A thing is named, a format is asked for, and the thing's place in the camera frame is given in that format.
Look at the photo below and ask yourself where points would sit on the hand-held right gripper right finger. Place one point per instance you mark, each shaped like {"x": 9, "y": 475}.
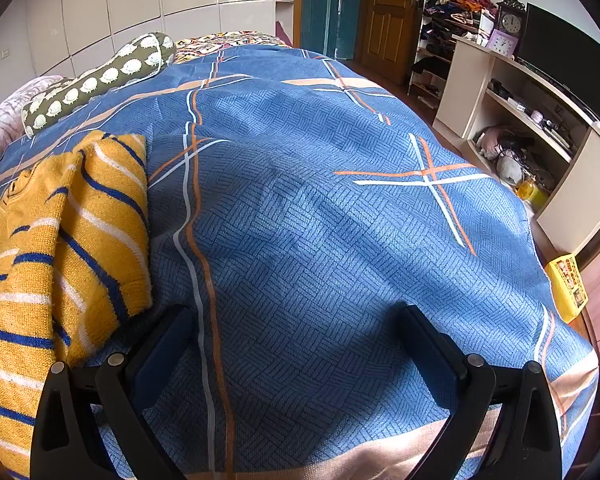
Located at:
{"x": 432, "y": 355}

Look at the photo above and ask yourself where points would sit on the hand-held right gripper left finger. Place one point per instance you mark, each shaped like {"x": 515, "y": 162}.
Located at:
{"x": 164, "y": 357}

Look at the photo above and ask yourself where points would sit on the yellow striped knit sweater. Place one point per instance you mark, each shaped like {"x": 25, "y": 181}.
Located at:
{"x": 30, "y": 260}

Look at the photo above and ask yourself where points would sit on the pile of clothes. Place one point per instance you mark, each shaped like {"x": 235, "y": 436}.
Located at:
{"x": 455, "y": 0}

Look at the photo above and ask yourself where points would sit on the yellow printed box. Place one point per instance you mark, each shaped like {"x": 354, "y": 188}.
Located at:
{"x": 567, "y": 285}

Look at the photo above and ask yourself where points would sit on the yellow plastic container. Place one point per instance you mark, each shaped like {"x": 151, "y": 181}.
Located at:
{"x": 530, "y": 191}

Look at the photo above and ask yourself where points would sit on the blue checked bed cover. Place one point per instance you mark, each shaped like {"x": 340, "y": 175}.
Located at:
{"x": 305, "y": 210}

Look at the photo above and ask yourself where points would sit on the pink plush toy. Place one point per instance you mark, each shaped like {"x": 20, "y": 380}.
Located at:
{"x": 492, "y": 141}

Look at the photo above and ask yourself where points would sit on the beige television cabinet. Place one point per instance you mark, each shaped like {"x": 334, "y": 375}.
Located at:
{"x": 467, "y": 85}

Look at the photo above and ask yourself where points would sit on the green patterned bolster pillow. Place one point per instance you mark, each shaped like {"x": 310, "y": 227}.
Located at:
{"x": 100, "y": 77}

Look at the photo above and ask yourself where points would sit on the white shoe rack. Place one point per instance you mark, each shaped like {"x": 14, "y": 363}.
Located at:
{"x": 430, "y": 67}

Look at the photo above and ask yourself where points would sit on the pink floral quilt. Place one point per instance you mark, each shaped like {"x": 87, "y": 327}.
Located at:
{"x": 0, "y": 120}

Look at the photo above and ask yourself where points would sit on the purple square clock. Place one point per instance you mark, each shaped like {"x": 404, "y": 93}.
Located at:
{"x": 502, "y": 42}

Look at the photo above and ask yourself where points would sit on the black television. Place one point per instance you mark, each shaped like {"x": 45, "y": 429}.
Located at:
{"x": 555, "y": 45}

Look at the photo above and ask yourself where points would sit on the dark mantel clock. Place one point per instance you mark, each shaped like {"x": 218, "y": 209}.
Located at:
{"x": 511, "y": 22}

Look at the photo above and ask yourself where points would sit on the brown wooden door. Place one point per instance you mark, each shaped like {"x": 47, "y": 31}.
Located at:
{"x": 387, "y": 10}

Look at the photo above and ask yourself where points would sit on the teal sliding door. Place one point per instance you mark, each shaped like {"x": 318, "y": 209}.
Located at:
{"x": 315, "y": 5}

